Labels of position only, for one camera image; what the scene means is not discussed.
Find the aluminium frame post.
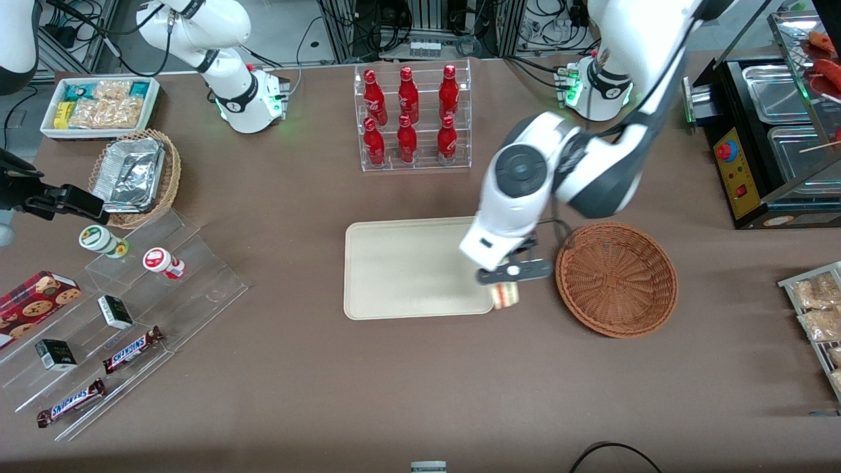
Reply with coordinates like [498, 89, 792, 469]
[319, 0, 359, 64]
[496, 0, 530, 58]

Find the clear cracker pack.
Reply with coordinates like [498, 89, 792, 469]
[92, 80, 132, 101]
[68, 99, 145, 129]

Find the cream plastic tray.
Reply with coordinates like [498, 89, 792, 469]
[344, 216, 495, 321]

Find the sandwich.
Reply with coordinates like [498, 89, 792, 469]
[491, 282, 521, 310]

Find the black hot dog machine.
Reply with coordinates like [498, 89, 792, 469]
[682, 10, 841, 231]

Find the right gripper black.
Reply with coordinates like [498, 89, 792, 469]
[0, 148, 110, 225]

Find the Snickers chocolate bar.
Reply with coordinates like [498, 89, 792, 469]
[102, 326, 165, 375]
[36, 378, 107, 429]

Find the clear acrylic bottle rack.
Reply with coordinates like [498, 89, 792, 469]
[353, 59, 472, 173]

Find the red cola bottle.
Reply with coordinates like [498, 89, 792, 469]
[397, 114, 419, 164]
[439, 64, 460, 120]
[437, 115, 458, 164]
[363, 117, 386, 167]
[363, 69, 388, 125]
[398, 66, 420, 124]

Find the light wicker basket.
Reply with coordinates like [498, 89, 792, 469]
[87, 129, 182, 229]

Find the red lidded yogurt cup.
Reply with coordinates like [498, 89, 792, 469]
[143, 247, 186, 280]

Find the white snack bin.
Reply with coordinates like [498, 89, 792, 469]
[41, 77, 160, 141]

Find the black arm base cable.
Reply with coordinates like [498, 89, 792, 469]
[288, 13, 327, 85]

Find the small black carton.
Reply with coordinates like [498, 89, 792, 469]
[35, 339, 78, 372]
[97, 295, 135, 330]

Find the black looped cable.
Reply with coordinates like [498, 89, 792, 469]
[568, 441, 663, 473]

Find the foil container stack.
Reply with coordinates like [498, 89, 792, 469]
[92, 137, 166, 214]

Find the clear acrylic stepped stand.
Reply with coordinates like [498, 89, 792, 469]
[0, 209, 249, 442]

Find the brown round wicker basket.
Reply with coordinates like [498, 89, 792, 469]
[555, 221, 679, 339]

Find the red plaid cookie box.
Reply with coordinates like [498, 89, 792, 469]
[0, 271, 82, 352]

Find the green lidded yogurt cup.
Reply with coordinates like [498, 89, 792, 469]
[79, 225, 129, 259]

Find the steel pan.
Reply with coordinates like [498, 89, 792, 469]
[767, 125, 841, 192]
[741, 64, 812, 124]

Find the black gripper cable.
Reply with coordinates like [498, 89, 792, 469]
[526, 218, 574, 263]

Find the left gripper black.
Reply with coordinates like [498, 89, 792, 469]
[505, 235, 541, 265]

